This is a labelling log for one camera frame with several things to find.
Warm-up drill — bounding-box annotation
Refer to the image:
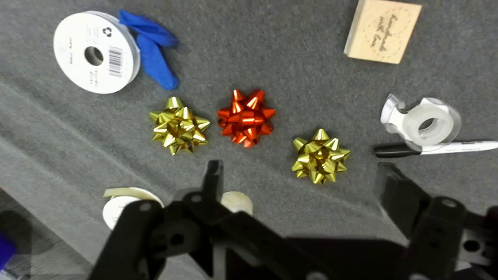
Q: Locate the gold gift bow near marker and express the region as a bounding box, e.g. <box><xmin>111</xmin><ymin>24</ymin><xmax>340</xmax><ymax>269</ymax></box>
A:
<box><xmin>291</xmin><ymin>128</ymin><xmax>350</xmax><ymax>185</ymax></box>

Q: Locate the white spool with blue ribbon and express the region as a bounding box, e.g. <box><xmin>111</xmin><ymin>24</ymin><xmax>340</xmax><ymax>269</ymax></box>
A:
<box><xmin>53</xmin><ymin>10</ymin><xmax>179</xmax><ymax>95</ymax></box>

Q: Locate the gold gift bow near spool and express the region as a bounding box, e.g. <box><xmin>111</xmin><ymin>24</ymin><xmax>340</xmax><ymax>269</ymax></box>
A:
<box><xmin>150</xmin><ymin>97</ymin><xmax>210</xmax><ymax>156</ymax></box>

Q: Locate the small beige stamp block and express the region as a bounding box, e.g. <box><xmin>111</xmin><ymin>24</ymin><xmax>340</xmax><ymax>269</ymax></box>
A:
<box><xmin>344</xmin><ymin>0</ymin><xmax>422</xmax><ymax>66</ymax></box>

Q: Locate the red gift bow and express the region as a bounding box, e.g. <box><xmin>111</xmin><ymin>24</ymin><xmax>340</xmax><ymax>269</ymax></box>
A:
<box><xmin>218</xmin><ymin>89</ymin><xmax>276</xmax><ymax>148</ymax></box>

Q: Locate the clear tape dispenser roll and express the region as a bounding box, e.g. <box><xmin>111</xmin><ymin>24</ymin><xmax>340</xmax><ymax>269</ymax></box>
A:
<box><xmin>380</xmin><ymin>94</ymin><xmax>463</xmax><ymax>151</ymax></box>

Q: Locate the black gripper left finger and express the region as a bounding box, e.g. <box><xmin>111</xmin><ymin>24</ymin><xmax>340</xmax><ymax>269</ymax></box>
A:
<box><xmin>203</xmin><ymin>161</ymin><xmax>224</xmax><ymax>203</ymax></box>

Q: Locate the white ribbon spool far edge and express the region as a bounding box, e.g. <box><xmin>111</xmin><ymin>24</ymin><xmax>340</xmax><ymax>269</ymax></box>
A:
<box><xmin>101</xmin><ymin>187</ymin><xmax>162</xmax><ymax>229</ymax></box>

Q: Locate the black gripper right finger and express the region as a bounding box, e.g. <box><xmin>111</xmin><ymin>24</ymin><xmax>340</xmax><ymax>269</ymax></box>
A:
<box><xmin>377</xmin><ymin>164</ymin><xmax>431</xmax><ymax>238</ymax></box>

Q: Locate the black white marker pen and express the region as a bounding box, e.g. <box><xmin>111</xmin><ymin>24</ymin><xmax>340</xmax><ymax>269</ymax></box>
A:
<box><xmin>374</xmin><ymin>140</ymin><xmax>498</xmax><ymax>159</ymax></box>

